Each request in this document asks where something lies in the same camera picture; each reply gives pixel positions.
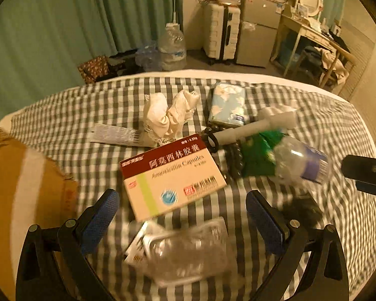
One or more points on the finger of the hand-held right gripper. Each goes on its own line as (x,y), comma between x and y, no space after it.
(366,172)

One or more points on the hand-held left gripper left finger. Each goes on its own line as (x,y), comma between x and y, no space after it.
(101,218)

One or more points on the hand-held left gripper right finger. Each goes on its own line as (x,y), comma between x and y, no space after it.
(266,222)

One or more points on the crushed clear plastic bottle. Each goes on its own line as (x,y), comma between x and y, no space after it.
(300,160)

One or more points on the clear plastic blister tray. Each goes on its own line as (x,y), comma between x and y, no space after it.
(191,250)

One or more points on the red and white medicine box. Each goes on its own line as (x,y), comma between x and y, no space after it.
(172,178)

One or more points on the blue floral tissue pack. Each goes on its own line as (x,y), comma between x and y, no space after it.
(227,103)

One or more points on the green snack packet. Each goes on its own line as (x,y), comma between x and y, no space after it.
(257,156)

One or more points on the white squeeze tube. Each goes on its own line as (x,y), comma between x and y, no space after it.
(119,134)

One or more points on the grey checkered bedsheet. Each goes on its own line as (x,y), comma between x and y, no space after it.
(81,109)

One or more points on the pale cloth on chair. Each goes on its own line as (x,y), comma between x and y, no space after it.
(333,65)

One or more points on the crumpled white tissue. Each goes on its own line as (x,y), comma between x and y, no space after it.
(183,108)
(156,116)

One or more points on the wooden chair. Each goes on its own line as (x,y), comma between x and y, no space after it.
(341,53)

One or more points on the white mattress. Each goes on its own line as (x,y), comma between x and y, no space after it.
(269,78)

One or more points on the patterned gift bag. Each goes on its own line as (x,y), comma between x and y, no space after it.
(92,69)

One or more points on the black bag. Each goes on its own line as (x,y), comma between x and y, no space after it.
(120,64)

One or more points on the white vanity desk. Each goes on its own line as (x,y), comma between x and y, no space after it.
(304,29)

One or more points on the blue plastic bag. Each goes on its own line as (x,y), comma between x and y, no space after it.
(147,56)

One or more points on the grey mini fridge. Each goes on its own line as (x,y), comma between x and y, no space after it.
(257,37)

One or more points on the large clear water jug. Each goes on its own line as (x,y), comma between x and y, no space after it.
(172,47)

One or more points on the white suitcase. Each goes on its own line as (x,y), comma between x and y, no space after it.
(219,31)

